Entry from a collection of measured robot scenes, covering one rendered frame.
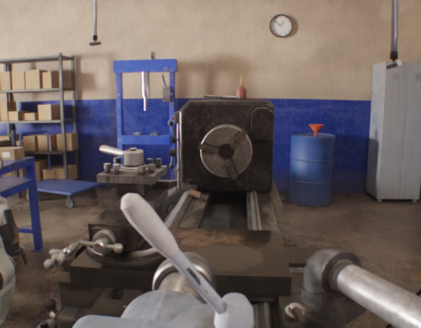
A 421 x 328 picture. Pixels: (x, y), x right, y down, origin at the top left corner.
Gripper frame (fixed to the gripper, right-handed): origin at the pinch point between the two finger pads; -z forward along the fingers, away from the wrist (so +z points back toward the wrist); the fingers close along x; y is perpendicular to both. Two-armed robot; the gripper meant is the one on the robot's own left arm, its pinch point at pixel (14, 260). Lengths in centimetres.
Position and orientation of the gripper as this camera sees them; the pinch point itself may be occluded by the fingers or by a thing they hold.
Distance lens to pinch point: 201.9
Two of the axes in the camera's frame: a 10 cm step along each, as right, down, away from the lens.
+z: -2.0, -9.6, -1.8
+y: -0.2, -1.8, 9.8
